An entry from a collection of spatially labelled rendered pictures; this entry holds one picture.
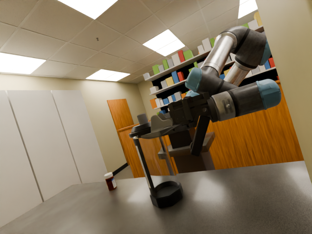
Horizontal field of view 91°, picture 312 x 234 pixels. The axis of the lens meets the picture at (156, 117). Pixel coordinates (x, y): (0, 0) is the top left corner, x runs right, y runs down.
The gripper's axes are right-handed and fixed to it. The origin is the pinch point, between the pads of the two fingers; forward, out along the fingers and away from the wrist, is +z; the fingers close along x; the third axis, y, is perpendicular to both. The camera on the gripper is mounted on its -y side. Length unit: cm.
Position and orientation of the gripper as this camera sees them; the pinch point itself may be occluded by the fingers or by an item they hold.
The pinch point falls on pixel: (149, 134)
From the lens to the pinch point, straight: 47.0
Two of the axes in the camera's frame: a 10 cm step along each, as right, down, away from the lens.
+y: -2.9, -9.6, -0.2
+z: -9.3, 2.8, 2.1
